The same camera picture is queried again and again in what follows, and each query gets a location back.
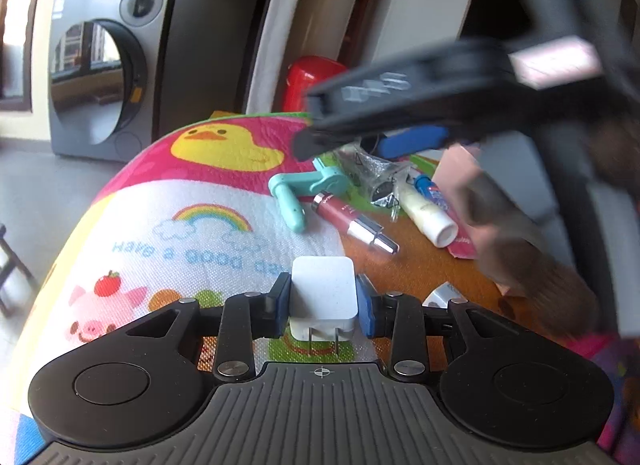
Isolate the pink lip gloss tube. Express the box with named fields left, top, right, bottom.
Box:
left=311, top=191, right=400, bottom=255

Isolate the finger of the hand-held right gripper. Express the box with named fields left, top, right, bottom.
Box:
left=292, top=42, right=516, bottom=161

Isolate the blue capped small tube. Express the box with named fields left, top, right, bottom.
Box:
left=412, top=172, right=456, bottom=216

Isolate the small white item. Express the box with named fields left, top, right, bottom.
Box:
left=422, top=282, right=463, bottom=308

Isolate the clear plastic packet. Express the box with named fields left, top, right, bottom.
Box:
left=332, top=142, right=416, bottom=211

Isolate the cartoon printed play mat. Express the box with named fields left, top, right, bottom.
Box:
left=0, top=110, right=640, bottom=465

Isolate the white charger plug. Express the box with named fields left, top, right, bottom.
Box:
left=286, top=256, right=360, bottom=357

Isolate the pink flat packet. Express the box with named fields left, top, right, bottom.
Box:
left=447, top=215, right=481, bottom=260

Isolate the person's right hand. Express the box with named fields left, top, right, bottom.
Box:
left=585, top=120, right=640, bottom=191

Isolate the grey washing machine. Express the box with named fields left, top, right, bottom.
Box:
left=47, top=0, right=183, bottom=163

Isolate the white leaning board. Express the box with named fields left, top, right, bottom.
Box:
left=245, top=0, right=381, bottom=116

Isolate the teal crank tool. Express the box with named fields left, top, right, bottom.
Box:
left=268, top=158, right=351, bottom=233

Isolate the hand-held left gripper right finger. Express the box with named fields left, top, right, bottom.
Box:
left=356, top=272, right=506, bottom=381

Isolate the red metal container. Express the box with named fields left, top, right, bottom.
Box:
left=285, top=56, right=348, bottom=113

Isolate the white cream tube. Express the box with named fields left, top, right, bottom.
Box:
left=395, top=178, right=459, bottom=248

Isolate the dark wooden stool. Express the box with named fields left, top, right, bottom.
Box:
left=0, top=225, right=41, bottom=318

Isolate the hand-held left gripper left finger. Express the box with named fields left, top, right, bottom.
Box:
left=125, top=272, right=292, bottom=382

